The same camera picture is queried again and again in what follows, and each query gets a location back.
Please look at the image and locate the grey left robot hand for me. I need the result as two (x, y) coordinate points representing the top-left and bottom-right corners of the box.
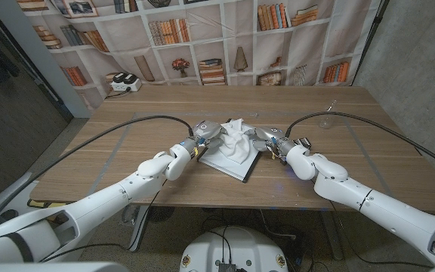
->
(181, 119), (226, 156)

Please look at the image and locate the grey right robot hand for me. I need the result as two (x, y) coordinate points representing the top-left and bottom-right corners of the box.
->
(245, 126), (298, 157)

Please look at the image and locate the white cloth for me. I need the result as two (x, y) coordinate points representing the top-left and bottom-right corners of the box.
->
(217, 118), (258, 164)

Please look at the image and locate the small whiteboard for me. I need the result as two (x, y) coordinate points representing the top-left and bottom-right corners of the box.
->
(197, 119), (263, 184)

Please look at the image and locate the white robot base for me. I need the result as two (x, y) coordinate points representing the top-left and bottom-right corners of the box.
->
(179, 225), (288, 272)

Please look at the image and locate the printed bookshelf backdrop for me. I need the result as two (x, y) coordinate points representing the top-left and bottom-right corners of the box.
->
(16, 0), (383, 111)

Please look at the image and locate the white power strip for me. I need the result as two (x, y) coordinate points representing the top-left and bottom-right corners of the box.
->
(110, 78), (143, 93)

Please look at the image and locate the grey table leg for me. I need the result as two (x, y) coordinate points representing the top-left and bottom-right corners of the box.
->
(128, 206), (150, 252)
(319, 209), (345, 261)

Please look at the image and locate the black backdrop stand pole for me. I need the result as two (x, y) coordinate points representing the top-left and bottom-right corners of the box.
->
(352, 0), (390, 86)

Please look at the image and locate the dark perforated partition panel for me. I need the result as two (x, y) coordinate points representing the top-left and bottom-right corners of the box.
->
(0, 0), (71, 190)

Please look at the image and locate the white robot torso edge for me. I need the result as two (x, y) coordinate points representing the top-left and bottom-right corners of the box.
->
(0, 261), (128, 272)

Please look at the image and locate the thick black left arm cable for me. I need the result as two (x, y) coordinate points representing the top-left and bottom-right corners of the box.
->
(0, 114), (196, 236)

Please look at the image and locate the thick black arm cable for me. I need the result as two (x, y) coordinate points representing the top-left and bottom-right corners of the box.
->
(285, 110), (435, 175)
(0, 114), (196, 236)

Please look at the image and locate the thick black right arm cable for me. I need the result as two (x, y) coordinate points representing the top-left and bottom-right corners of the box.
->
(285, 110), (435, 175)

